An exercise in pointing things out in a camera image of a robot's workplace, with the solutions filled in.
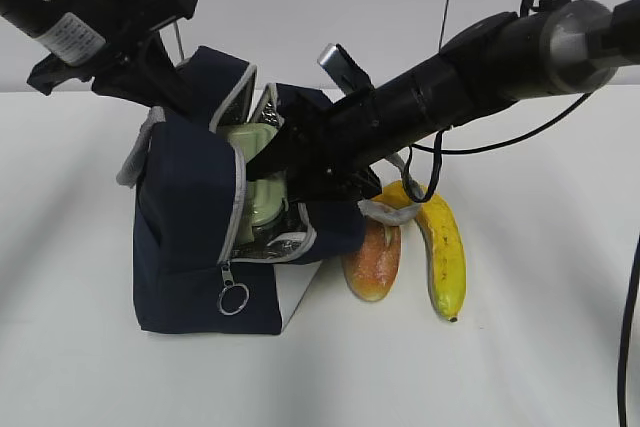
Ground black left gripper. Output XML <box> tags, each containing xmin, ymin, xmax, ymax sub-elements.
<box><xmin>27</xmin><ymin>0</ymin><xmax>198</xmax><ymax>118</ymax></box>

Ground brown bread roll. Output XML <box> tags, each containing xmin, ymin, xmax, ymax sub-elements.
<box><xmin>341</xmin><ymin>219</ymin><xmax>401</xmax><ymax>302</ymax></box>

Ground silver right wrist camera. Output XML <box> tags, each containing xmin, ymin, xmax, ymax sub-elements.
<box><xmin>317</xmin><ymin>44</ymin><xmax>373</xmax><ymax>96</ymax></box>

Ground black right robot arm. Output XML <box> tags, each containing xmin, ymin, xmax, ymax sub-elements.
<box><xmin>246</xmin><ymin>0</ymin><xmax>639</xmax><ymax>201</ymax></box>

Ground green lidded glass container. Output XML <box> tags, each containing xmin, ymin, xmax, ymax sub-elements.
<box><xmin>217</xmin><ymin>123</ymin><xmax>287</xmax><ymax>246</ymax></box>

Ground yellow banana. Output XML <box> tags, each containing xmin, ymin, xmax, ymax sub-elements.
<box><xmin>375</xmin><ymin>179</ymin><xmax>467</xmax><ymax>323</ymax></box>

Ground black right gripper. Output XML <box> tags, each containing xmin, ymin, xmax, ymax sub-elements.
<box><xmin>247</xmin><ymin>86</ymin><xmax>382</xmax><ymax>202</ymax></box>

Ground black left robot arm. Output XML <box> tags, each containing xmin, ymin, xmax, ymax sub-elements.
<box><xmin>1</xmin><ymin>0</ymin><xmax>197</xmax><ymax>116</ymax></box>

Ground navy blue lunch bag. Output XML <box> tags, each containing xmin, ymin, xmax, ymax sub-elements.
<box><xmin>118</xmin><ymin>47</ymin><xmax>365</xmax><ymax>335</ymax></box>

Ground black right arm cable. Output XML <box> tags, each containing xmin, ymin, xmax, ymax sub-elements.
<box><xmin>399</xmin><ymin>91</ymin><xmax>640</xmax><ymax>427</ymax></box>

